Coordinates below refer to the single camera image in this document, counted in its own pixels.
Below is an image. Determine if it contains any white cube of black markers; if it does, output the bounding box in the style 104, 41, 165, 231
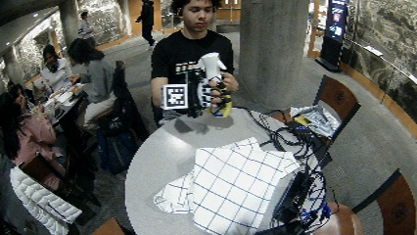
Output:
160, 83, 190, 111

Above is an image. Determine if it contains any wooden chair with black frame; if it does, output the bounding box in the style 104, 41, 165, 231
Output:
312, 168, 417, 235
268, 74, 362, 146

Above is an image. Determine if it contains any black hub box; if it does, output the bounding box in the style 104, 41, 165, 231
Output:
285, 121, 316, 139

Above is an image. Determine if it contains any slim concrete pillar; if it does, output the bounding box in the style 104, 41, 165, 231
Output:
57, 0, 83, 47

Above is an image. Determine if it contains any round concrete pillar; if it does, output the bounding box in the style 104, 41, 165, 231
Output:
237, 0, 313, 112

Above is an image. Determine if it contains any person in black t-shirt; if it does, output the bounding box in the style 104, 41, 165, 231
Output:
149, 0, 240, 127

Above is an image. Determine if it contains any metal wall handrail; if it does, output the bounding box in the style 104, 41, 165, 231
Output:
346, 38, 417, 86

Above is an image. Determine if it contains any white and yellow spray bottle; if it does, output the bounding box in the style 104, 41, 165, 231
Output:
198, 52, 234, 118

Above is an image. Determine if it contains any black jacket on chair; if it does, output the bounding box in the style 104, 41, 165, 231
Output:
95, 60, 149, 174

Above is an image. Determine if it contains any bundle of black cables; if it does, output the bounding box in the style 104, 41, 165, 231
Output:
241, 107, 337, 233

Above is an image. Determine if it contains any brown wooden chair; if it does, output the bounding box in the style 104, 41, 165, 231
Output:
19, 153, 68, 194

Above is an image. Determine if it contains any white blue-checked cloth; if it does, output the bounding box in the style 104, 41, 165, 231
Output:
152, 136, 304, 235

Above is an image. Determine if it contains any black display kiosk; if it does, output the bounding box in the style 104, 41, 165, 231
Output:
318, 0, 350, 73

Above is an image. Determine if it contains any black electronics box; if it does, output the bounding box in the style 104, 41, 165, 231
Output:
273, 170, 310, 227

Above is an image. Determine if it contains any small yellow packet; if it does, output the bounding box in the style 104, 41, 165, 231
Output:
293, 115, 313, 127

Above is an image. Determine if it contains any cluttered side table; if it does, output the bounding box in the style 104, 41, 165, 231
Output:
25, 80, 89, 126

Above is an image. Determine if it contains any printed white plastic bag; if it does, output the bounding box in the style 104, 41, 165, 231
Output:
289, 104, 342, 138

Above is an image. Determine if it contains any white quilted jacket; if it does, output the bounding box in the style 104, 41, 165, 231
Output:
8, 165, 84, 235

